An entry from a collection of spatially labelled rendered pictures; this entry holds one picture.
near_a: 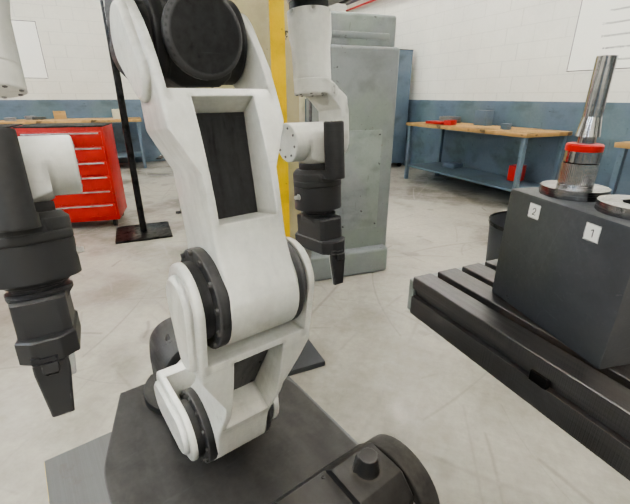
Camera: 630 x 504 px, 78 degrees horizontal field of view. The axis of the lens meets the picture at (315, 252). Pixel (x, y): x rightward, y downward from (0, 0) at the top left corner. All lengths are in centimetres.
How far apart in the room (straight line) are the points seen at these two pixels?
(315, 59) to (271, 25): 103
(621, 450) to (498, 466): 119
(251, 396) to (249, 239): 35
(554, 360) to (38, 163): 65
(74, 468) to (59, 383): 78
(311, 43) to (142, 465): 86
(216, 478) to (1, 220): 63
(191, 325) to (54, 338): 15
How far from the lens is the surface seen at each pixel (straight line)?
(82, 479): 123
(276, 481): 89
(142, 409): 109
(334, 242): 70
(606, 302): 60
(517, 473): 178
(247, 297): 51
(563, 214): 63
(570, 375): 60
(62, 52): 898
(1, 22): 54
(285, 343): 62
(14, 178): 46
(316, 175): 69
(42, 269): 49
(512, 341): 64
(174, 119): 50
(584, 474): 189
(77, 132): 441
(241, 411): 76
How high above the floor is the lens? 127
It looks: 22 degrees down
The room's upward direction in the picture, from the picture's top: straight up
